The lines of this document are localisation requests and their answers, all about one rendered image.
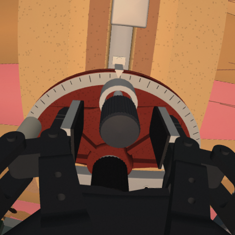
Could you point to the grey miter gauge bar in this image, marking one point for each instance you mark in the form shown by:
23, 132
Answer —
121, 42

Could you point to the black knurled index pin knob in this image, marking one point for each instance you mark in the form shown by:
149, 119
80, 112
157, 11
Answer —
119, 126

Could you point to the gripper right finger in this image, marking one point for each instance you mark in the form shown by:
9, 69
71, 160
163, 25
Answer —
189, 180

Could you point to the tan wooden box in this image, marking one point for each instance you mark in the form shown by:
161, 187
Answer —
226, 45

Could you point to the beige rounded block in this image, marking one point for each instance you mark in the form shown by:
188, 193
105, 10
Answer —
129, 12

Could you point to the red miter gauge head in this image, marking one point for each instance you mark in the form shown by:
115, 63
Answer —
90, 95

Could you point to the brown slotted wooden strip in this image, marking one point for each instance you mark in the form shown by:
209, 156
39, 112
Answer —
143, 45

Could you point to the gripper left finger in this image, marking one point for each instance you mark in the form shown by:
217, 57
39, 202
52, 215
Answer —
55, 174

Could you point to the grey pointer with pale tip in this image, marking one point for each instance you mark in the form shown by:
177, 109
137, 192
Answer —
118, 67

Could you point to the grey cylindrical pin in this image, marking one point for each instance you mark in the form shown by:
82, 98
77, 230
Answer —
29, 126

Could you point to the black knurled lock knob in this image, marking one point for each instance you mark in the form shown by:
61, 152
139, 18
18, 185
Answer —
110, 172

